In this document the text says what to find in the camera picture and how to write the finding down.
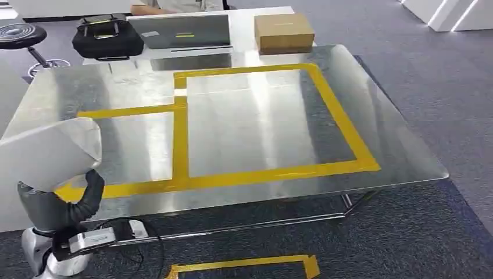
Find white cabinet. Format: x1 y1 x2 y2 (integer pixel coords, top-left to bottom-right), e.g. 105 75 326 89
0 58 40 234

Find grey laptop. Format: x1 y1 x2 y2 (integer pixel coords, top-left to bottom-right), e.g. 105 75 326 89
126 14 234 53

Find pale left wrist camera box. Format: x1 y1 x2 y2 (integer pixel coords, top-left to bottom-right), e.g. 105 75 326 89
68 220 149 255

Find person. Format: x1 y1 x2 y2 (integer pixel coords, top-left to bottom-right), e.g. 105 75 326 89
130 0 232 16

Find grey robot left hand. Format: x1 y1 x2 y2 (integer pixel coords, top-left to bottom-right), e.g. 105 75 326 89
17 169 105 235

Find brown cardboard box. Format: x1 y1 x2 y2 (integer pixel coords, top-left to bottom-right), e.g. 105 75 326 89
253 12 316 56

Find white table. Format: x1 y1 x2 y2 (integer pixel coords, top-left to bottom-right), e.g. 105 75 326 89
82 5 317 66

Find black carry bag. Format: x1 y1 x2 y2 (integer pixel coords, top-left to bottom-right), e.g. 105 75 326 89
72 13 145 62

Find black round stool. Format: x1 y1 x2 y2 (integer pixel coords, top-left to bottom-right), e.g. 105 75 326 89
0 23 72 78

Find black cable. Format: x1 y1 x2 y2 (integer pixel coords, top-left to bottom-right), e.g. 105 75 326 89
93 217 166 279

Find white angular blocks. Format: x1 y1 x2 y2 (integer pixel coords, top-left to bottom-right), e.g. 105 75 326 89
399 0 493 33

